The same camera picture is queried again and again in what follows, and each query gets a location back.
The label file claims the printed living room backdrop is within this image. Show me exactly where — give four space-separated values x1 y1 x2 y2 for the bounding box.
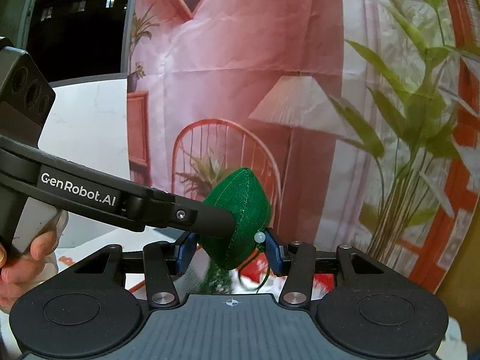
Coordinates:
127 0 479 291

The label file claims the green fabric sachet with tassel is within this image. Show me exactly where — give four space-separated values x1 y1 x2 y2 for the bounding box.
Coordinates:
198 167 272 295

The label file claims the left hand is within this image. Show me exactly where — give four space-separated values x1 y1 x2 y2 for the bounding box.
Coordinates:
1 211 68 314

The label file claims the red cardboard box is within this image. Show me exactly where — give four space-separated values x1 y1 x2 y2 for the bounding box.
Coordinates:
125 251 335 299

